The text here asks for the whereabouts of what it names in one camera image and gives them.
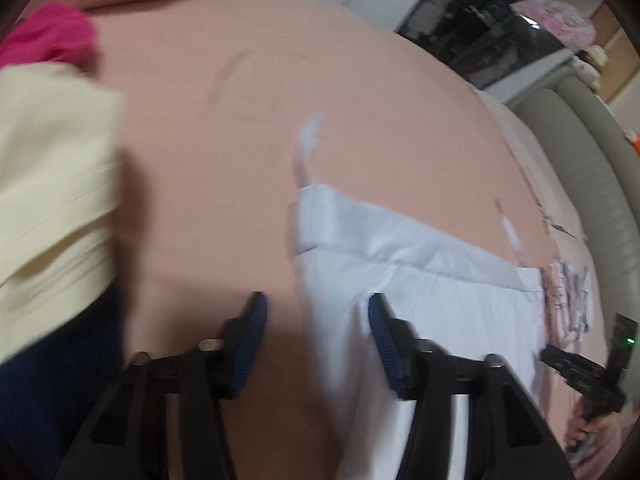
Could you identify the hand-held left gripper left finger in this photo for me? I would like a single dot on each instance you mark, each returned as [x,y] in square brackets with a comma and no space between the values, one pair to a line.
[250,340]

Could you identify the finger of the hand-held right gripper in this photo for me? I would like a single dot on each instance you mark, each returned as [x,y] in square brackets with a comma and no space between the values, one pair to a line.
[560,362]

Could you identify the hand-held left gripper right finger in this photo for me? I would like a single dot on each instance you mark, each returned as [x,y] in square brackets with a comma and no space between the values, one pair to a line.
[385,340]

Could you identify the light blue tie-waist garment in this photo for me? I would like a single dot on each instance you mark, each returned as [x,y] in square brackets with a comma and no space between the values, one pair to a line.
[425,285]

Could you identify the person's right hand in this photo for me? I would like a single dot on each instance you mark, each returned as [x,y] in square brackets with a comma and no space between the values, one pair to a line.
[577,427]

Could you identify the pink fluffy robe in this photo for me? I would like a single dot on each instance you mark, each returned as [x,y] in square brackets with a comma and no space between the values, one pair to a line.
[600,452]

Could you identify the pale blue folded garment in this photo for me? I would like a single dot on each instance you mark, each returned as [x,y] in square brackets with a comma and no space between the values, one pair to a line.
[576,285]

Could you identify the bed with pink sheet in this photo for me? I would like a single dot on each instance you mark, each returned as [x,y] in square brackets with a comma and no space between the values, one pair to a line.
[225,160]

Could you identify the grey-green padded headboard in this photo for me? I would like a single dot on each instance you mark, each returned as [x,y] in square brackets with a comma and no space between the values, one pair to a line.
[590,160]

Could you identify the navy striped garment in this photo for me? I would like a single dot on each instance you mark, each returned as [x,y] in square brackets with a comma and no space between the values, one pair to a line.
[50,385]

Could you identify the orange carrot plush toy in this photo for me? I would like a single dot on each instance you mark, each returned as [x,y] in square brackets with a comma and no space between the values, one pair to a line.
[634,141]

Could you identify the pale yellow garment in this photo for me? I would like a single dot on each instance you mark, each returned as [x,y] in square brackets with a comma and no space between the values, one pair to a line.
[50,185]

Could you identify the white plush toy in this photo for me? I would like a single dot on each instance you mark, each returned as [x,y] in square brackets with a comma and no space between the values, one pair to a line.
[585,72]

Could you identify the cream-yellow plush toy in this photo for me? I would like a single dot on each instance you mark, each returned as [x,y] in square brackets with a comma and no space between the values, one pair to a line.
[595,55]

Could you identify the glass-door wardrobe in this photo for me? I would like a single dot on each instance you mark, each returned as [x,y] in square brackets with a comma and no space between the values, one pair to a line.
[475,25]

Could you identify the pink hanging dress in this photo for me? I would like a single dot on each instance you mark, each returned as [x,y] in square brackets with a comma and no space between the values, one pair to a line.
[555,22]

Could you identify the magenta garment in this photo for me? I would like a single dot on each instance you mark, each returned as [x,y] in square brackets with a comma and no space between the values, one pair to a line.
[50,35]

